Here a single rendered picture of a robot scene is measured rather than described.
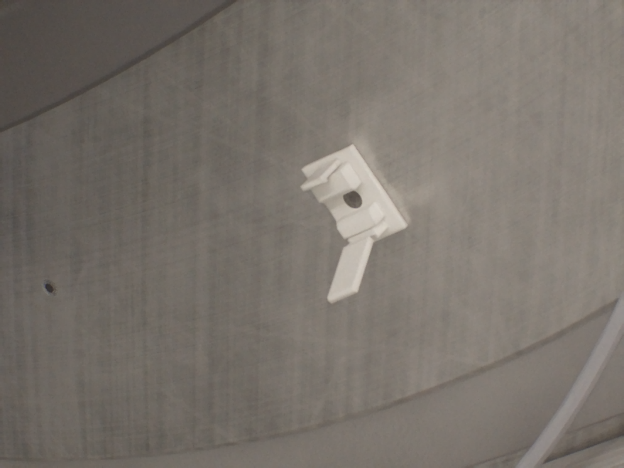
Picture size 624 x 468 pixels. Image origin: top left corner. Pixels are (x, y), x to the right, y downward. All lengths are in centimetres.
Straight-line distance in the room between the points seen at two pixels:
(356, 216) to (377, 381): 5
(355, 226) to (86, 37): 9
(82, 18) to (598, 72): 11
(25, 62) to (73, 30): 2
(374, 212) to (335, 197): 1
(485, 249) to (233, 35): 7
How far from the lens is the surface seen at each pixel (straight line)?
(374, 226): 94
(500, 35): 91
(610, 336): 90
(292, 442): 100
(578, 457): 95
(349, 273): 94
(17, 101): 92
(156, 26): 89
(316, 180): 94
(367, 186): 94
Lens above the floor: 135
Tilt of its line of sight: 36 degrees down
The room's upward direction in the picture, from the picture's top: 2 degrees clockwise
